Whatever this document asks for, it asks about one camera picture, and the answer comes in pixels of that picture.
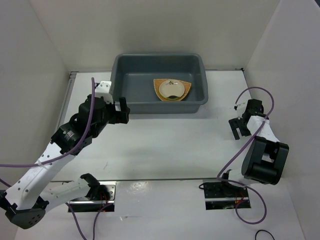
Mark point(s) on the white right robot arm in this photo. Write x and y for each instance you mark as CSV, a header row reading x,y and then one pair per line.
x,y
266,157

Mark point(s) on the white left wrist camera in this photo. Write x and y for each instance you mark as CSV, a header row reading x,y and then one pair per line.
x,y
104,90

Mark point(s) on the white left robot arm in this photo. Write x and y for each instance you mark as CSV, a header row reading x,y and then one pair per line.
x,y
29,199

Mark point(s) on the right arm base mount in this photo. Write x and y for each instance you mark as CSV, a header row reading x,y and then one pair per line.
x,y
224,196

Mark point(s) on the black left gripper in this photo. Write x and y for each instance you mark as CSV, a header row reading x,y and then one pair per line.
x,y
119,116

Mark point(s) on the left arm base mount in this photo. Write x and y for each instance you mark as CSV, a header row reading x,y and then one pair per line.
x,y
93,204

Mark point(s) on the cream gold round plate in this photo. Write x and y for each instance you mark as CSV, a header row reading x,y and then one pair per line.
x,y
171,89

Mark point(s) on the grey plastic bin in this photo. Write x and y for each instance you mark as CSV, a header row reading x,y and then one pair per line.
x,y
132,77

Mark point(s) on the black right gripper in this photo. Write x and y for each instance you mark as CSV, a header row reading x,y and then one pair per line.
x,y
235,123

